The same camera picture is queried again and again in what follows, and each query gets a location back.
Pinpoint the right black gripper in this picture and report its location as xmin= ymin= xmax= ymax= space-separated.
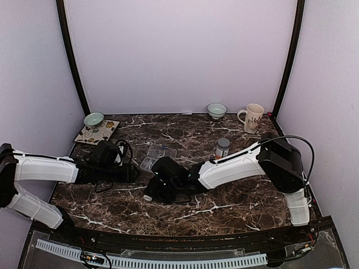
xmin=144 ymin=175 xmax=182 ymax=205

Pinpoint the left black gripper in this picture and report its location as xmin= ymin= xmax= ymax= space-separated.
xmin=98 ymin=164 xmax=140 ymax=183

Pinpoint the white pill bottle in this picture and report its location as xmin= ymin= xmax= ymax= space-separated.
xmin=143 ymin=195 xmax=153 ymax=201

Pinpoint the clear plastic pill organizer box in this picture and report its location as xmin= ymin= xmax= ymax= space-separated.
xmin=140 ymin=143 xmax=177 ymax=172

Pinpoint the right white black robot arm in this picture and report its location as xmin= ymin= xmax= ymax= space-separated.
xmin=144 ymin=132 xmax=311 ymax=243

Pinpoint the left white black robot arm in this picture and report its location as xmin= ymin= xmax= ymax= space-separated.
xmin=1 ymin=140 xmax=140 ymax=244

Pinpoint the amber pill bottle grey cap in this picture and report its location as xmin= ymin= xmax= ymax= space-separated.
xmin=215 ymin=138 xmax=230 ymax=159

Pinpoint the left celadon green bowl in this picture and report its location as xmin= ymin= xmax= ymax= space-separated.
xmin=84 ymin=112 xmax=104 ymax=129

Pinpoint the celadon green bowl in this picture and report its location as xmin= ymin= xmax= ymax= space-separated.
xmin=206 ymin=103 xmax=227 ymax=120
xmin=84 ymin=112 xmax=104 ymax=129

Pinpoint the right celadon green bowl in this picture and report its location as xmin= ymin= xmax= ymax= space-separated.
xmin=206 ymin=103 xmax=227 ymax=120

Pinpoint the cream printed mug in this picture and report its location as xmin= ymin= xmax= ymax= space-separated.
xmin=237 ymin=104 xmax=265 ymax=134

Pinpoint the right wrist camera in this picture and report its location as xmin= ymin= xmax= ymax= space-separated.
xmin=151 ymin=156 xmax=188 ymax=185

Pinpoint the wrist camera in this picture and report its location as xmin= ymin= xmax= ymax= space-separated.
xmin=114 ymin=140 xmax=133 ymax=167
xmin=151 ymin=156 xmax=188 ymax=185

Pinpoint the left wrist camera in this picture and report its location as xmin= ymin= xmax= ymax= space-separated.
xmin=114 ymin=140 xmax=133 ymax=167

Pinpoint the white slotted cable duct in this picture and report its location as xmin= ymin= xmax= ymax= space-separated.
xmin=35 ymin=239 xmax=268 ymax=268

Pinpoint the right black frame post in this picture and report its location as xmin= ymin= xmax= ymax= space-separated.
xmin=272 ymin=0 xmax=306 ymax=118

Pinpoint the black frame post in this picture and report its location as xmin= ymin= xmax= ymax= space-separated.
xmin=272 ymin=0 xmax=306 ymax=118
xmin=56 ymin=0 xmax=90 ymax=116

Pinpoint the left black frame post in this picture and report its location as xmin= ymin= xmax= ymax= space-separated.
xmin=56 ymin=0 xmax=90 ymax=116

